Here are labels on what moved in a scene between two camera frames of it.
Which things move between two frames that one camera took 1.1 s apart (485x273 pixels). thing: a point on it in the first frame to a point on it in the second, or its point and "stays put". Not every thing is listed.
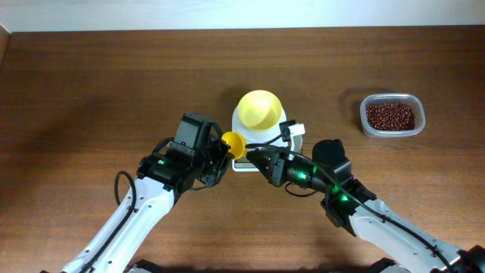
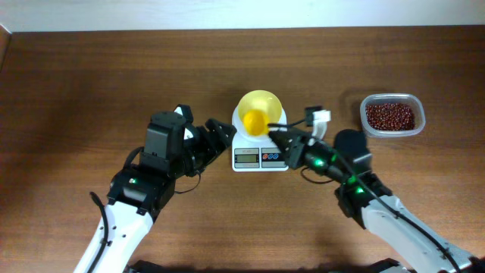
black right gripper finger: [264, 160] to [284, 139]
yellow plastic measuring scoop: [237, 143] to [256, 122]
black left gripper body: [216, 163] to [198, 152]
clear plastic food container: [392, 115] stays put
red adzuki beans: [389, 117] stays put
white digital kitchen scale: [257, 140] stays put
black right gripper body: [279, 174] to [298, 153]
